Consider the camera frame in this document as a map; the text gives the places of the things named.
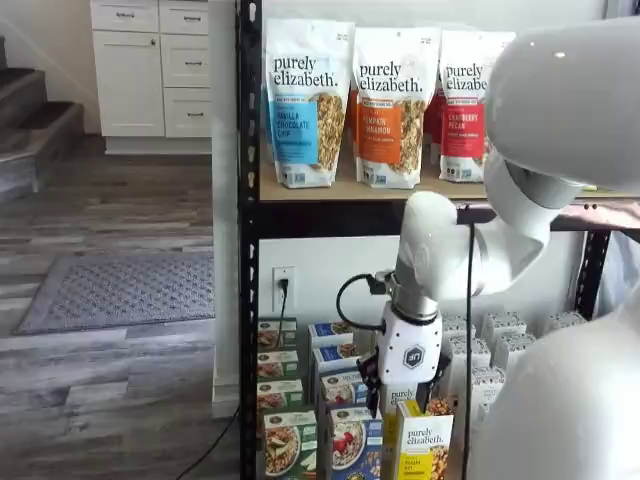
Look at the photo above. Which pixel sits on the white kitchen cabinet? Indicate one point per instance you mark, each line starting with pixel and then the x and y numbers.
pixel 130 85

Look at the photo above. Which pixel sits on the blue granola pouch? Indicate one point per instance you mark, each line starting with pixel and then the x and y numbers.
pixel 295 130

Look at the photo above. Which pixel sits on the orange granola pouch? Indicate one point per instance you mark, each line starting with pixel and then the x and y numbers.
pixel 380 135
pixel 352 120

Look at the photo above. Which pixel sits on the blue and white cereal box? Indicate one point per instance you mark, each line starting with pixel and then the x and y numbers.
pixel 332 356
pixel 345 390
pixel 350 445
pixel 327 332

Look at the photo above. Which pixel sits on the yellow and white granola box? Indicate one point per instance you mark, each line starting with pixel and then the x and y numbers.
pixel 400 397
pixel 425 445

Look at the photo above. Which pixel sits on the grey floor mat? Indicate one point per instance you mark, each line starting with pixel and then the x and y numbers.
pixel 125 290

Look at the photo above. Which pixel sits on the green and white cereal box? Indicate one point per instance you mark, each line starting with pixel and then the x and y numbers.
pixel 275 367
pixel 269 336
pixel 277 398
pixel 287 445

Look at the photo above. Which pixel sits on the red granola pouch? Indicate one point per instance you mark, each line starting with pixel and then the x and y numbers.
pixel 460 135

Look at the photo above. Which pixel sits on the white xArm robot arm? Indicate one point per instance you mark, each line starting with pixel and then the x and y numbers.
pixel 550 100

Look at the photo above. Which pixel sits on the black metal shelf rack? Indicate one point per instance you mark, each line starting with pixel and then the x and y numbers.
pixel 248 250

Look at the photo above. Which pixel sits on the translucent white plastic sheet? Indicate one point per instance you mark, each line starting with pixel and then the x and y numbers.
pixel 622 270

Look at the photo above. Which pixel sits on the carpeted stairs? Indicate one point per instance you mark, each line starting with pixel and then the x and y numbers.
pixel 30 125

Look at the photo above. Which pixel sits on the wooden shelf board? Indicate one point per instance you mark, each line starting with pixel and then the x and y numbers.
pixel 340 192

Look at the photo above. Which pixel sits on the white speckled box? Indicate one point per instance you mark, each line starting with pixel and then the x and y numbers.
pixel 456 327
pixel 565 320
pixel 505 322
pixel 515 347
pixel 481 350
pixel 487 385

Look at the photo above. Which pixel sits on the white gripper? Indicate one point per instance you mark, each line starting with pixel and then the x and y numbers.
pixel 410 350

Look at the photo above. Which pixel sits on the white wall outlet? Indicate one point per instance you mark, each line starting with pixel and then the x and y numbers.
pixel 276 302

